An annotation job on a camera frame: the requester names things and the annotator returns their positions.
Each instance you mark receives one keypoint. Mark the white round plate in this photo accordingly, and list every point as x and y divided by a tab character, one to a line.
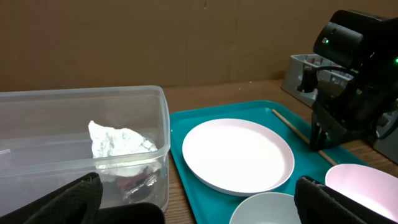
238	157

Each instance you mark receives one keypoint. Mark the red snack wrapper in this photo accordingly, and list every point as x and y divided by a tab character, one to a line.
140	188

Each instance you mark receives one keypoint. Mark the wooden chopstick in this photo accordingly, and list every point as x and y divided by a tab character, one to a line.
303	137

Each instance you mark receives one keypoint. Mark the black tray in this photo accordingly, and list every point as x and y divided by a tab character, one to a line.
138	213

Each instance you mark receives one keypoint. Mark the teal serving tray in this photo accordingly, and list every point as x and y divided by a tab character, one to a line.
211	206

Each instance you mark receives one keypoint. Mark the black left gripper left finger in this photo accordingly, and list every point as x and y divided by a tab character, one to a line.
75	203

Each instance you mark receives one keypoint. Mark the clear plastic bin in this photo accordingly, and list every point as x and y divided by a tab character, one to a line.
46	144

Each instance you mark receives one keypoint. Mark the white tissue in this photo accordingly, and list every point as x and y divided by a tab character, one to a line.
109	142

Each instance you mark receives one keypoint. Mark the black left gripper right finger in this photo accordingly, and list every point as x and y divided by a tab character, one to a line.
319	204

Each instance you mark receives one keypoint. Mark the grey bowl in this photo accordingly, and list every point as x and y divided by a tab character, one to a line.
266	208

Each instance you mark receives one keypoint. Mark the grey dishwasher rack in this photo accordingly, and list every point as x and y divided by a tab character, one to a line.
293	78

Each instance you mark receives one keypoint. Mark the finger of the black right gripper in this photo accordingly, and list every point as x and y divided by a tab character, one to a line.
317	138

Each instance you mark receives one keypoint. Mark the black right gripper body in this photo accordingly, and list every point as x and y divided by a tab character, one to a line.
352	112

